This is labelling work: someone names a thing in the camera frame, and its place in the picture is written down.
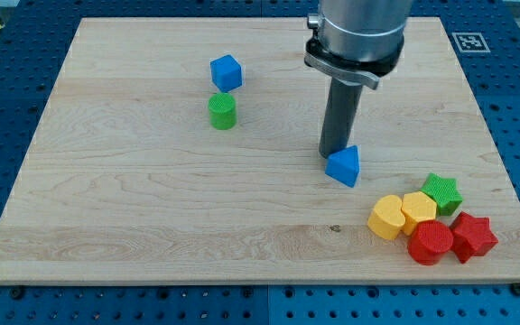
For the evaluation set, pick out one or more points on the yellow pentagon block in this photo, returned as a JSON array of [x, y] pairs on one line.
[[417, 207]]

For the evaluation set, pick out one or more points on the blue triangle block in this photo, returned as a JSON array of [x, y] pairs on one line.
[[343, 166]]

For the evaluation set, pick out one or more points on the red cylinder block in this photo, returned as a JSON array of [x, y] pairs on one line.
[[430, 242]]

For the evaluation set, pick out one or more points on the yellow heart block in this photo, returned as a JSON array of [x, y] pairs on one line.
[[386, 219]]

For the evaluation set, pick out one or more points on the red star block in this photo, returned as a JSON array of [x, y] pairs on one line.
[[472, 236]]

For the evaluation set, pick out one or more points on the blue cube block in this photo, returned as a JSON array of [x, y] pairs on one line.
[[226, 73]]

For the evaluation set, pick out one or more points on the green cylinder block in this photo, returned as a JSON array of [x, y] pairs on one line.
[[222, 111]]

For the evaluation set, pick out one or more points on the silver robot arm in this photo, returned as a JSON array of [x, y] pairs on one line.
[[355, 43]]

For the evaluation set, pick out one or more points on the wooden board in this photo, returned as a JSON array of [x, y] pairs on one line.
[[126, 182]]

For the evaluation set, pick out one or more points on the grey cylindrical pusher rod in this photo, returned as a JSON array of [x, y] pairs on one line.
[[341, 109]]

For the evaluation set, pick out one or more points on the green star block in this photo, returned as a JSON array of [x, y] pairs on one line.
[[444, 192]]

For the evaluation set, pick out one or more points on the white fiducial marker tag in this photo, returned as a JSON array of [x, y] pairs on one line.
[[470, 42]]

